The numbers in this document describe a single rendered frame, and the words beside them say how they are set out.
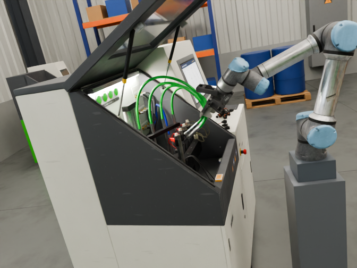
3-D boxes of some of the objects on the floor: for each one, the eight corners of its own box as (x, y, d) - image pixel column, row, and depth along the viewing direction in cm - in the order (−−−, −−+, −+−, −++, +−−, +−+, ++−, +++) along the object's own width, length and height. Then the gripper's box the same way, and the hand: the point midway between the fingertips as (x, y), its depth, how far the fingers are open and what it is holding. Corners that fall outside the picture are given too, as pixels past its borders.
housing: (141, 345, 175) (64, 81, 131) (98, 339, 184) (11, 90, 139) (195, 208, 302) (165, 50, 257) (167, 208, 310) (134, 56, 266)
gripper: (229, 99, 139) (207, 128, 153) (236, 88, 146) (215, 118, 161) (213, 88, 139) (193, 118, 154) (221, 78, 147) (201, 108, 161)
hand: (201, 113), depth 157 cm, fingers closed
